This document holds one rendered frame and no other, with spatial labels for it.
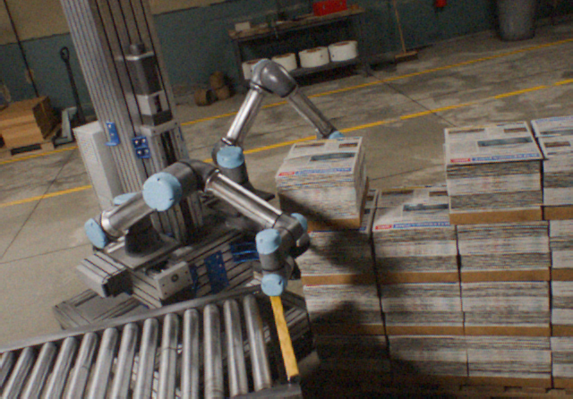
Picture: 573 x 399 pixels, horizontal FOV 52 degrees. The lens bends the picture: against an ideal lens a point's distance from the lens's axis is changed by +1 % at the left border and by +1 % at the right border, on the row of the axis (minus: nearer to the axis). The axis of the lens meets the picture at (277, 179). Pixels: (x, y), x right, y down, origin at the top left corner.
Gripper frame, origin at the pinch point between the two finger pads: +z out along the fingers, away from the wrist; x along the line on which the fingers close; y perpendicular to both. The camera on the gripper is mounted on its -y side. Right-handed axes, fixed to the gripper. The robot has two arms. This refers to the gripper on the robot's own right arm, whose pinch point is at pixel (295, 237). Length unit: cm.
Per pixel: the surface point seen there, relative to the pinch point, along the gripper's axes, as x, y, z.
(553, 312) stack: -85, -38, 5
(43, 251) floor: 248, -86, 163
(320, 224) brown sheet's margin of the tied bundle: -7.9, 0.7, 7.3
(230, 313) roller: 14.7, -5.4, -36.8
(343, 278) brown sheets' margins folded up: -13.2, -22.3, 7.0
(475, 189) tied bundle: -62, 11, 6
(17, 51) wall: 484, 33, 520
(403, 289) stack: -34.8, -27.2, 6.1
